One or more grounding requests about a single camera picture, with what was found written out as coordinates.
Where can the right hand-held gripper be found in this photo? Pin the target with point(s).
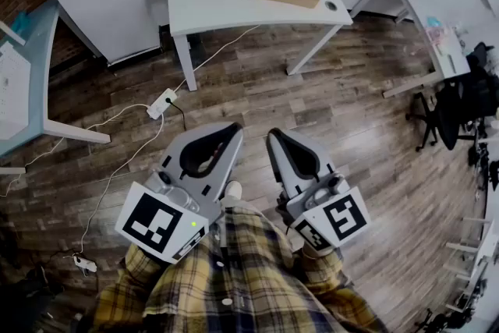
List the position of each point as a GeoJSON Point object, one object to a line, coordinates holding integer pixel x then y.
{"type": "Point", "coordinates": [335, 220]}

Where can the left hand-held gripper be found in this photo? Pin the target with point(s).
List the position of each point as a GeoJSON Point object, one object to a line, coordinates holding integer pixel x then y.
{"type": "Point", "coordinates": [163, 222]}

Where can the person's right forearm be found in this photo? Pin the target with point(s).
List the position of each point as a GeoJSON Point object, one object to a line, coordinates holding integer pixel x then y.
{"type": "Point", "coordinates": [343, 292]}

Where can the person's left forearm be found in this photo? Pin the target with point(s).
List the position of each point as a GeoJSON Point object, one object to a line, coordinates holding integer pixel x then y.
{"type": "Point", "coordinates": [132, 292]}

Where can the person's white shoe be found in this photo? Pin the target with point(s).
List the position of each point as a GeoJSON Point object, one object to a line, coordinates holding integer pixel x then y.
{"type": "Point", "coordinates": [234, 191]}

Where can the white power strip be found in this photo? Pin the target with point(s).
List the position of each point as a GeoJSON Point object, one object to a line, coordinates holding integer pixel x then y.
{"type": "Point", "coordinates": [161, 103]}

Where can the yellow plaid shirt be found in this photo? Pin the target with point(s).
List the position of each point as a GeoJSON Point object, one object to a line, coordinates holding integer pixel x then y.
{"type": "Point", "coordinates": [241, 277]}

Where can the black office chair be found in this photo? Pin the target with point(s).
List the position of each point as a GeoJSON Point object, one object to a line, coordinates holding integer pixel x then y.
{"type": "Point", "coordinates": [456, 109]}

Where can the white plug adapter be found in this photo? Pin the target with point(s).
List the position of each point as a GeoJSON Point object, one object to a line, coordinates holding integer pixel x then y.
{"type": "Point", "coordinates": [85, 262]}

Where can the white side desk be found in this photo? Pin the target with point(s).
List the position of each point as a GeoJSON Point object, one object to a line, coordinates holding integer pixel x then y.
{"type": "Point", "coordinates": [436, 43]}

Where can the pink items on desk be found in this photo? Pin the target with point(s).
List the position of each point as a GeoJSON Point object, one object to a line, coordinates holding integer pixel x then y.
{"type": "Point", "coordinates": [436, 29]}

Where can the light blue table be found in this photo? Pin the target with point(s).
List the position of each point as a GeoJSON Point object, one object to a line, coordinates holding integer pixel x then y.
{"type": "Point", "coordinates": [41, 62]}

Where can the white perforated board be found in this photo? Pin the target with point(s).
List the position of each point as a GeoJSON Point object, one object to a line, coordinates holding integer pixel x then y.
{"type": "Point", "coordinates": [13, 89]}

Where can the white shelf rack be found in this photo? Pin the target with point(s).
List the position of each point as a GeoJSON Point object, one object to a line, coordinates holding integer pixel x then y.
{"type": "Point", "coordinates": [473, 265]}

